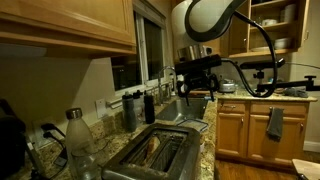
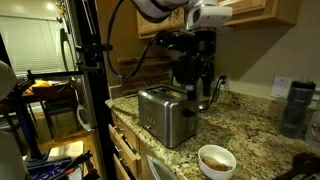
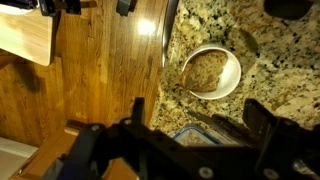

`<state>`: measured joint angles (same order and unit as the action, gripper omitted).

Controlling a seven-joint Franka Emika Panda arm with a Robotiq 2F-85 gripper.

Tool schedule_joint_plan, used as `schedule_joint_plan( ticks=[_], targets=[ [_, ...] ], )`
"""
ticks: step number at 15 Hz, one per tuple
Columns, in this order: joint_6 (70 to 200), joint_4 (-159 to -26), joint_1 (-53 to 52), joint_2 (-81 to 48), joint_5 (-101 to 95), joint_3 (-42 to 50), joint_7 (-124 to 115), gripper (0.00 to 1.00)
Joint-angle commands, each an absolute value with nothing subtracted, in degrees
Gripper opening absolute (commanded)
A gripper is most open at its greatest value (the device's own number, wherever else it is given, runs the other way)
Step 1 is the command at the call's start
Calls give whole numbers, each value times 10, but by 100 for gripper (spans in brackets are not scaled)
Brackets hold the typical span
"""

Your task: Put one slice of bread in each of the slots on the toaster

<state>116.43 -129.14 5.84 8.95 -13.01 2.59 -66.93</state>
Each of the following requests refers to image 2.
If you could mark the blue tool case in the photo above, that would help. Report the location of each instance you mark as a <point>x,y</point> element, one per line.
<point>46,168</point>

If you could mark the tall black frame post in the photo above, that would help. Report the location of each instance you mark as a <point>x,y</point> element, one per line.
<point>100,100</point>

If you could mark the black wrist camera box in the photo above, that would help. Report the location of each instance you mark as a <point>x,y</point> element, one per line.
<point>176,38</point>

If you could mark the black coffee maker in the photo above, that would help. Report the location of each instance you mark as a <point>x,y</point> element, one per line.
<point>178,70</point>

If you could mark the white rounded robot joint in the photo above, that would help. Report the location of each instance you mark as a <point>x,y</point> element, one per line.
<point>6,80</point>

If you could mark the wall power outlet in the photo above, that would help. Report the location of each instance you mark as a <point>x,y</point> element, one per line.
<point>225,86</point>

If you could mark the black red screwdriver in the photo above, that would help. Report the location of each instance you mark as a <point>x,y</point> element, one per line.
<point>76,161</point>

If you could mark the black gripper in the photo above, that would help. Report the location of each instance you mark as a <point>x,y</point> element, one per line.
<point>203,45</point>

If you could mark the stainless steel two-slot toaster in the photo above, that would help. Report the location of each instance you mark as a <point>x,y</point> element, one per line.
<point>166,116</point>

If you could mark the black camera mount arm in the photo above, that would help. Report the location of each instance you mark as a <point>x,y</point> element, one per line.
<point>56,73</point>

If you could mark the wooden dining table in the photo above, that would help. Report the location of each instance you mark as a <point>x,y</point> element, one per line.
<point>28,98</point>

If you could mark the black power plug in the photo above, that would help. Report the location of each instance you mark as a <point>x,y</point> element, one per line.
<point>222,79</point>

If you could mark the white ceramic bowl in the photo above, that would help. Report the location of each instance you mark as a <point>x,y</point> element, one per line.
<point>206,151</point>

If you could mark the white window blinds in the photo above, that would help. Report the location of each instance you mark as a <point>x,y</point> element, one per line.
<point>30,43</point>

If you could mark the white wall switch plate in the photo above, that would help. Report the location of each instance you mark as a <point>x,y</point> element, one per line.
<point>280,87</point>

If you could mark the black curved metal object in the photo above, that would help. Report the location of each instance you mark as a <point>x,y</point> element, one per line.
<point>303,165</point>

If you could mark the wooden slatted tray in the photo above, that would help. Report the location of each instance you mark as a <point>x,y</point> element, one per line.
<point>143,73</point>

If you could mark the wooden wall cabinet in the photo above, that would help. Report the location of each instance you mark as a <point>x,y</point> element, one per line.
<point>253,10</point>

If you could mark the wooden dining chair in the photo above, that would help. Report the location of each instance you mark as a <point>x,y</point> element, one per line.
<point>58,100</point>

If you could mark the dark grey sports bottle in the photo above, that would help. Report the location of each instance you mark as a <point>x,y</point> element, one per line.
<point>298,106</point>

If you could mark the wooden drawer cabinet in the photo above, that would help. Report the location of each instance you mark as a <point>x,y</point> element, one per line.
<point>126,146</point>

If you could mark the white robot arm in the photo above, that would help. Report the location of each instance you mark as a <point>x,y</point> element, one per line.
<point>210,15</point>

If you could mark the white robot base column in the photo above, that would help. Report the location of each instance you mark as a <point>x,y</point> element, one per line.
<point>10,156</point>

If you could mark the orange fruit pile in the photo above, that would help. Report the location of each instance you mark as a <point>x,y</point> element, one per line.
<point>36,85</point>

